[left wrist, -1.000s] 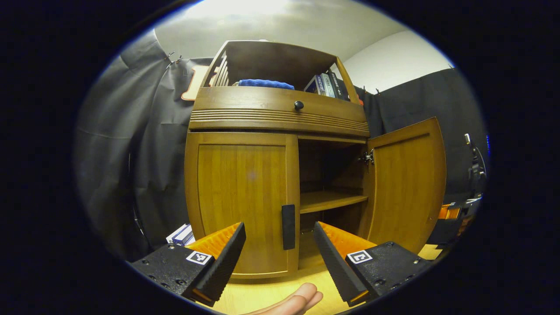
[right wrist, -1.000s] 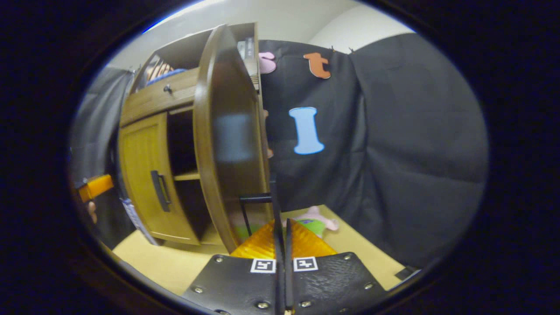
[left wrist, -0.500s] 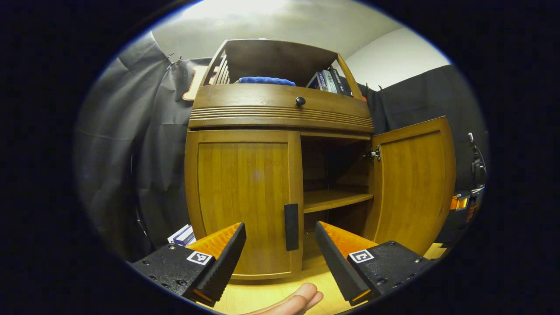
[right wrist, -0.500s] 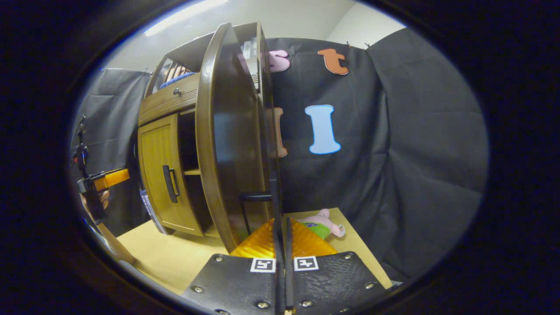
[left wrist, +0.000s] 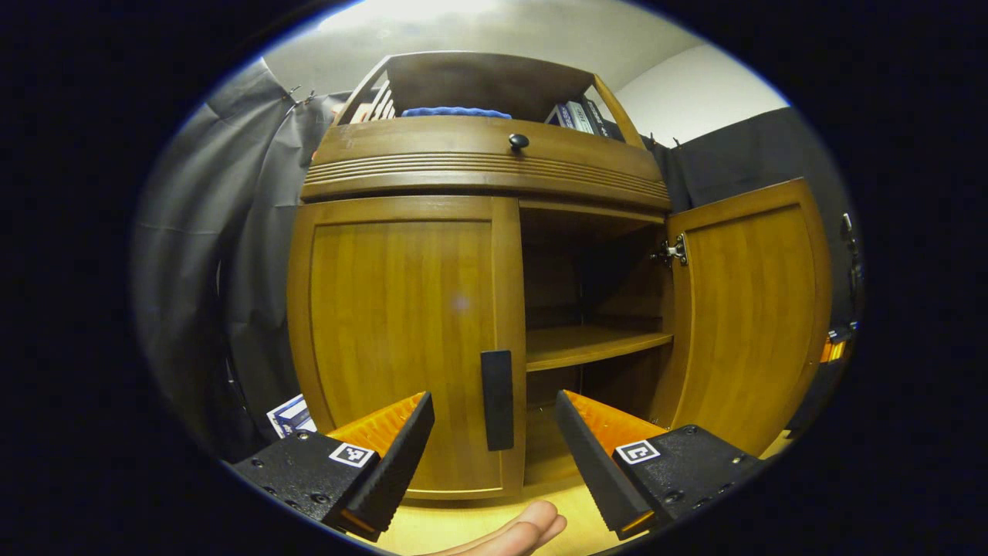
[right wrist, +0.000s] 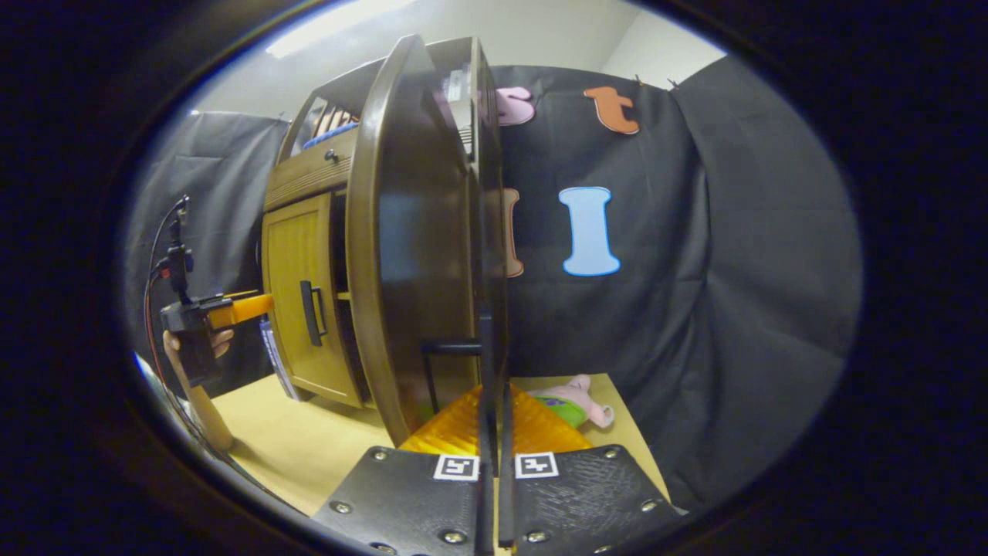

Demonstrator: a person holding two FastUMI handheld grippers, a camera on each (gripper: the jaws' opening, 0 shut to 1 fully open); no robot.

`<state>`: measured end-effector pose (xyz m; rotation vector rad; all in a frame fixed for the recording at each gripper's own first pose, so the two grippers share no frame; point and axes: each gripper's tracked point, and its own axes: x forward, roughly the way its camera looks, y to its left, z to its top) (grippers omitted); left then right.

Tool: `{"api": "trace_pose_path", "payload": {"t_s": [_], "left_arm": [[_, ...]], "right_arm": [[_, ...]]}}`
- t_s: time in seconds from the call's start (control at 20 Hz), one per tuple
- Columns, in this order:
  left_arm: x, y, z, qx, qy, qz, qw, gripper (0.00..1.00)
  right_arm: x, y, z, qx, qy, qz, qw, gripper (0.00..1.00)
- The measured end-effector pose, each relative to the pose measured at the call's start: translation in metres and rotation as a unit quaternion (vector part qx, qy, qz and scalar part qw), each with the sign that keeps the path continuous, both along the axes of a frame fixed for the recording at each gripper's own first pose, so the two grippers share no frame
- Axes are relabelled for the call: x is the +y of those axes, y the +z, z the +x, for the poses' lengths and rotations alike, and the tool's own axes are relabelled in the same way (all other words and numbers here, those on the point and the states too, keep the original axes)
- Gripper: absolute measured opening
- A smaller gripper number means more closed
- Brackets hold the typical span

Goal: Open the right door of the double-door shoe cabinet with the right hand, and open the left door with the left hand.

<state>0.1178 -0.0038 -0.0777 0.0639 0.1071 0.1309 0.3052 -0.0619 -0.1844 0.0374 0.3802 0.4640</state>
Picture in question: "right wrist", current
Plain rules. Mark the pink plush toy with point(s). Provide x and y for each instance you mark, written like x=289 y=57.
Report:
x=575 y=394

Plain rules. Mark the wooden shoe cabinet door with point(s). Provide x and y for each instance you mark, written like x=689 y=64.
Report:
x=417 y=232
x=289 y=262

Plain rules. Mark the black backdrop cloth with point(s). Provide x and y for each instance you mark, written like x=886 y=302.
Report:
x=733 y=270

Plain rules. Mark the blue towel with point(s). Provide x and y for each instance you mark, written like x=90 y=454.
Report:
x=328 y=135

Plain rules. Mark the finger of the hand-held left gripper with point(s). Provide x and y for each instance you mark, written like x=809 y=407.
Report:
x=243 y=309

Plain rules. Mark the wooden drawer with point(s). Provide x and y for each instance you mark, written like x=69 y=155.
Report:
x=309 y=174

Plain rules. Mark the grey book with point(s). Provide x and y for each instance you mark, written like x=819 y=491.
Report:
x=457 y=85

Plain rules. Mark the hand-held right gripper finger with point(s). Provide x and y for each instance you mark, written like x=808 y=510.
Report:
x=486 y=494
x=505 y=494

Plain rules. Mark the white blue box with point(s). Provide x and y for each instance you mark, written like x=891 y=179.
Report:
x=274 y=355

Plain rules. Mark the wooden double-door shoe cabinet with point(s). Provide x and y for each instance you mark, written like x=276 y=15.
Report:
x=488 y=154

